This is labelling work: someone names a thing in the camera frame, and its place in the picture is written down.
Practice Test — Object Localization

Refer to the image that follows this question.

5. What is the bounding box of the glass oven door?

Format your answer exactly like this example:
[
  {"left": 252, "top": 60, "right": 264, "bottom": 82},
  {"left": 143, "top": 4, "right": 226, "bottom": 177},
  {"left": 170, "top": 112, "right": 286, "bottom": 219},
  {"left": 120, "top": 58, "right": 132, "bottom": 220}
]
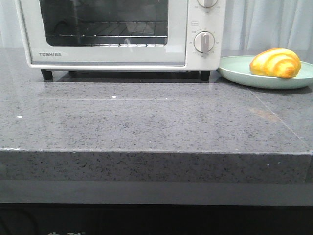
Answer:
[{"left": 16, "top": 0, "right": 188, "bottom": 66}]

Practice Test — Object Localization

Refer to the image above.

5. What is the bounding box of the yellow croissant bread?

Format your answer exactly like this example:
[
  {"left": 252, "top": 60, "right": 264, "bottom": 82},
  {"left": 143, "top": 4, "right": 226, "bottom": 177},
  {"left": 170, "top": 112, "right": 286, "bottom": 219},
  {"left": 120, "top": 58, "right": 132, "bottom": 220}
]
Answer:
[{"left": 249, "top": 48, "right": 301, "bottom": 79}]

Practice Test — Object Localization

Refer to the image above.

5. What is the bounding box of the white Toshiba toaster oven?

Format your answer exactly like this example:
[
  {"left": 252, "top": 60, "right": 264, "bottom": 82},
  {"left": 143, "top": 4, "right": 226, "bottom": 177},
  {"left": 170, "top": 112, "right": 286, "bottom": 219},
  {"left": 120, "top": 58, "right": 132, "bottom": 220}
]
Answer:
[{"left": 15, "top": 0, "right": 226, "bottom": 80}]

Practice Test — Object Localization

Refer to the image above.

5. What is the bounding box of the lower white timer knob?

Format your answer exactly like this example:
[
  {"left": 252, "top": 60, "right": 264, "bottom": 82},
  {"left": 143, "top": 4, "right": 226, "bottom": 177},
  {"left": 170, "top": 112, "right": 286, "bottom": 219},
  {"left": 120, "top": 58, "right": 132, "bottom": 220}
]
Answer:
[{"left": 194, "top": 31, "right": 215, "bottom": 53}]

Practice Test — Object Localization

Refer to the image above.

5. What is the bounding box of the light green plate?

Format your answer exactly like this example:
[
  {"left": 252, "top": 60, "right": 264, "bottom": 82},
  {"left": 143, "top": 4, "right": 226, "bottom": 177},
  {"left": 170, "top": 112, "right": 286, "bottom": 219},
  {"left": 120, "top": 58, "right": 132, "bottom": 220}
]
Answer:
[{"left": 218, "top": 55, "right": 313, "bottom": 90}]

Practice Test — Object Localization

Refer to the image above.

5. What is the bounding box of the upper white temperature knob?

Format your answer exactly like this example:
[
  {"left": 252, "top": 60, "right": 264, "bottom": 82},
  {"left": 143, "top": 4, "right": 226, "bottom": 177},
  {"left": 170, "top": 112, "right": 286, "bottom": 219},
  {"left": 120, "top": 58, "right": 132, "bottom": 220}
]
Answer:
[{"left": 197, "top": 0, "right": 218, "bottom": 8}]

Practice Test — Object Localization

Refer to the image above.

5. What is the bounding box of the dark cabinet under counter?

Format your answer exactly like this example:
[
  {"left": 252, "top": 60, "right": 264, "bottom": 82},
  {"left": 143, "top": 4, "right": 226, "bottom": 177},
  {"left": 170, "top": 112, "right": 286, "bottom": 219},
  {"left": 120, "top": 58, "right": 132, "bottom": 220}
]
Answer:
[{"left": 0, "top": 180, "right": 313, "bottom": 235}]

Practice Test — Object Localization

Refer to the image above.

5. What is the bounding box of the metal wire oven rack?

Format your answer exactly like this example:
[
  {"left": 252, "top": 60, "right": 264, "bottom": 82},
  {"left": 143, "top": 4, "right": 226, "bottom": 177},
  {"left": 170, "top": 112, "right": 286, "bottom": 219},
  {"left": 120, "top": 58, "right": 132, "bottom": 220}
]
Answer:
[{"left": 48, "top": 21, "right": 168, "bottom": 47}]

